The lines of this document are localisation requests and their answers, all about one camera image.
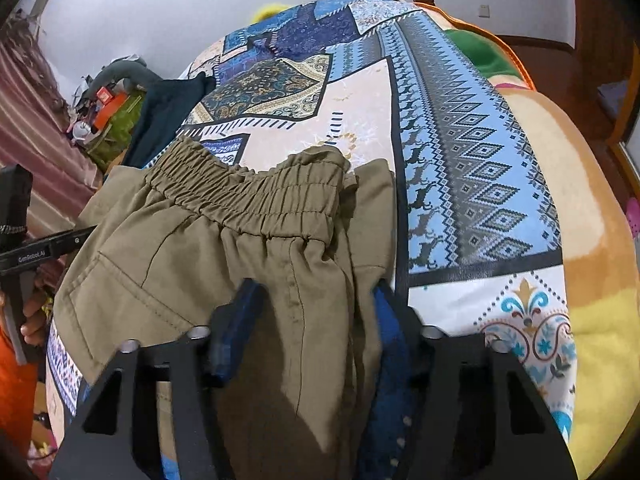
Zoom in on olive khaki pants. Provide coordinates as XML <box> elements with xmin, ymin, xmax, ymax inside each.
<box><xmin>49</xmin><ymin>139</ymin><xmax>396</xmax><ymax>479</ymax></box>

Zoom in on person left hand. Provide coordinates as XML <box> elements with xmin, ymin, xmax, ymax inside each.
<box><xmin>20</xmin><ymin>288</ymin><xmax>48</xmax><ymax>347</ymax></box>

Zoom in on blue patchwork bedspread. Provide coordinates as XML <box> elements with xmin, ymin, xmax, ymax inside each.
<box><xmin>44</xmin><ymin>0</ymin><xmax>580</xmax><ymax>480</ymax></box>

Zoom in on striped red beige curtain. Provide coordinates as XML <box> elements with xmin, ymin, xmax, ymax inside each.
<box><xmin>1</xmin><ymin>13</ymin><xmax>102</xmax><ymax>237</ymax></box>

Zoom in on green storage bag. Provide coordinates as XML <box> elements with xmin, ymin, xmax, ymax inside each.
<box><xmin>85</xmin><ymin>90</ymin><xmax>145</xmax><ymax>172</ymax></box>

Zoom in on orange box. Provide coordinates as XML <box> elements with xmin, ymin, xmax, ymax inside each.
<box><xmin>93</xmin><ymin>87</ymin><xmax>128</xmax><ymax>130</ymax></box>

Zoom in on dark teal folded garment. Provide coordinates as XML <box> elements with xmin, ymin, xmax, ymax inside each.
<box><xmin>122</xmin><ymin>74</ymin><xmax>216</xmax><ymax>169</ymax></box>

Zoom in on grey plush toy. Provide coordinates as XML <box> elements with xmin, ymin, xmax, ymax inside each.
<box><xmin>82</xmin><ymin>60</ymin><xmax>162</xmax><ymax>100</ymax></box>

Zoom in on orange yellow fleece blanket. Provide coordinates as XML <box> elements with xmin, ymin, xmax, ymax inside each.
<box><xmin>400</xmin><ymin>9</ymin><xmax>639</xmax><ymax>479</ymax></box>

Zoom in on yellow curved foam tube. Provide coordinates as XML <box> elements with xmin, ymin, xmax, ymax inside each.
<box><xmin>250</xmin><ymin>3</ymin><xmax>290</xmax><ymax>24</ymax></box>

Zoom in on white wall outlet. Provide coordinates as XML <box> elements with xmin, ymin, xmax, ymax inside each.
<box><xmin>478</xmin><ymin>4</ymin><xmax>490</xmax><ymax>18</ymax></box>

